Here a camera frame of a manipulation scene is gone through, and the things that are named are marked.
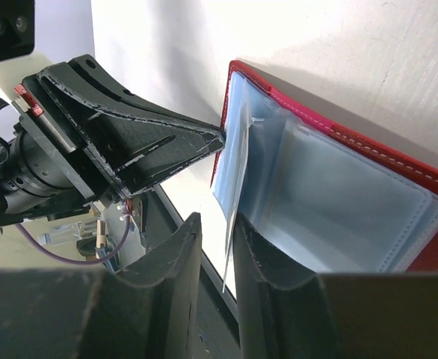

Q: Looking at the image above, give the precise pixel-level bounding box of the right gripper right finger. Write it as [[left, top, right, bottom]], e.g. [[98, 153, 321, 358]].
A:
[[233, 215, 438, 358]]

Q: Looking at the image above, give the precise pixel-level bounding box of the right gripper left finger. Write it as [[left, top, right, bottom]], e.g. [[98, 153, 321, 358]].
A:
[[0, 212, 202, 358]]

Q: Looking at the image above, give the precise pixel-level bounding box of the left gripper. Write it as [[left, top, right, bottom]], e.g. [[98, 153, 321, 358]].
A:
[[12, 55, 225, 209]]

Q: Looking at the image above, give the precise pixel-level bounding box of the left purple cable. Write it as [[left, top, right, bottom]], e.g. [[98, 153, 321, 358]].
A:
[[15, 209, 134, 267]]

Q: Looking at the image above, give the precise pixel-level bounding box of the red leather card holder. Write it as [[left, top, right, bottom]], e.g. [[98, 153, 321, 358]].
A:
[[211, 61, 438, 273]]

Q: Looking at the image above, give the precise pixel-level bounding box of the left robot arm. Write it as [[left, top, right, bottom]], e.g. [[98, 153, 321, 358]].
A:
[[0, 53, 225, 227]]

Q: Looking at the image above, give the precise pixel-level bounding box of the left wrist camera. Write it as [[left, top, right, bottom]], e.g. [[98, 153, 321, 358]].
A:
[[0, 0, 52, 102]]

